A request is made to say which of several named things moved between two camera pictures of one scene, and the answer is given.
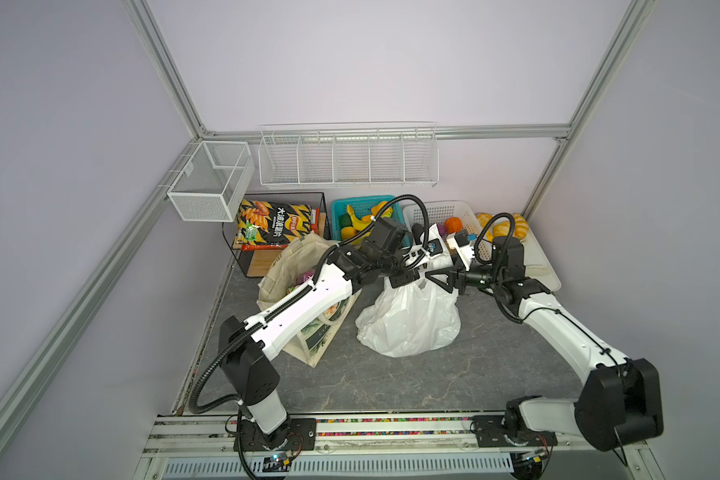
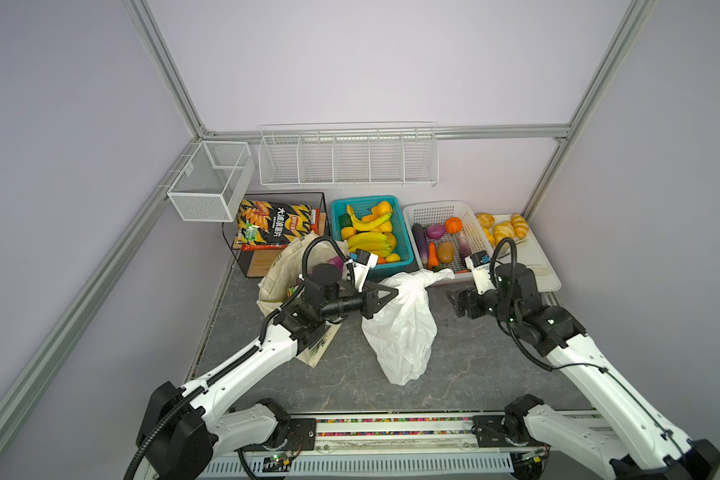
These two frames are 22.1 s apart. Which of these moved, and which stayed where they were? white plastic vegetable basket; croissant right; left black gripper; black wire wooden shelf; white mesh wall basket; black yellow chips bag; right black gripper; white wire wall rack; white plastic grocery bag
Moved: right black gripper; left black gripper; white plastic grocery bag
Stayed: white mesh wall basket; black yellow chips bag; white wire wall rack; black wire wooden shelf; croissant right; white plastic vegetable basket
